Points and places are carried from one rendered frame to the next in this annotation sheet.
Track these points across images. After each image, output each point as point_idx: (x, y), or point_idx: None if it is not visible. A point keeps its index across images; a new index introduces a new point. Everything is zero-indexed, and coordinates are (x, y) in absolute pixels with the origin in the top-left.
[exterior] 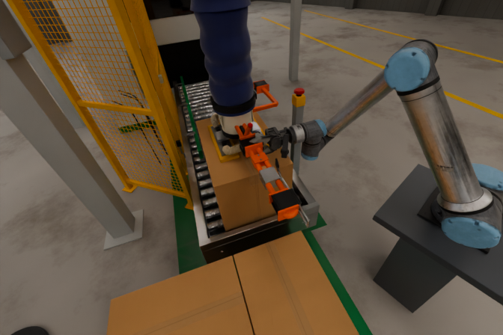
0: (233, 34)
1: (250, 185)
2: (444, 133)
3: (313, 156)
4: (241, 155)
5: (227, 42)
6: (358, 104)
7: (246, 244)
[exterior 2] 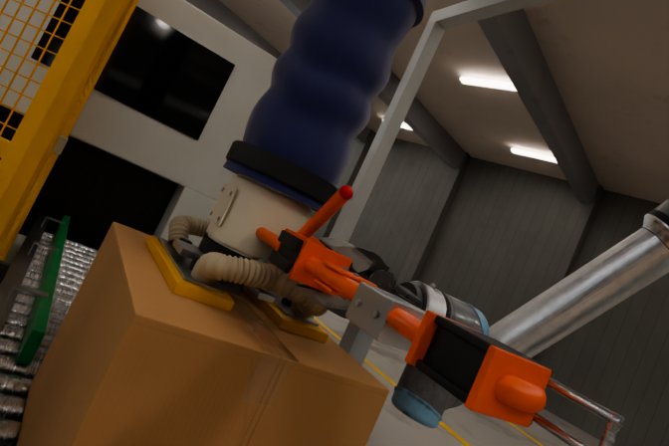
0: (382, 28)
1: (241, 398)
2: None
3: (434, 407)
4: (236, 313)
5: (365, 32)
6: (572, 293)
7: None
